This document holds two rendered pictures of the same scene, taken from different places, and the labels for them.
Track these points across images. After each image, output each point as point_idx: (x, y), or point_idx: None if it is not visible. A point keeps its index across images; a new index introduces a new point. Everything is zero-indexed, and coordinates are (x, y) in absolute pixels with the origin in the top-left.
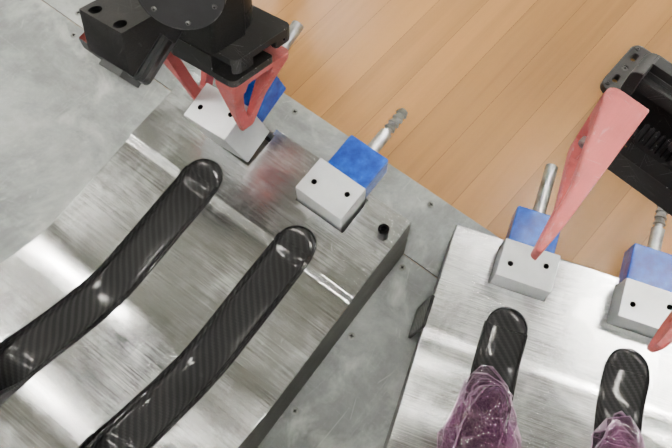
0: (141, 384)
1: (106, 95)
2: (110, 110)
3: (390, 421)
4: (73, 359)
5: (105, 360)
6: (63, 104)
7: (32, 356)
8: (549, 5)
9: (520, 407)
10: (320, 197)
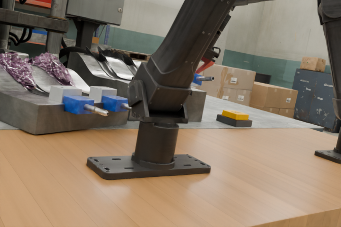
0: (113, 69)
1: (212, 118)
2: (206, 117)
3: None
4: (125, 67)
5: (123, 70)
6: (210, 115)
7: (129, 66)
8: (246, 166)
9: (57, 83)
10: None
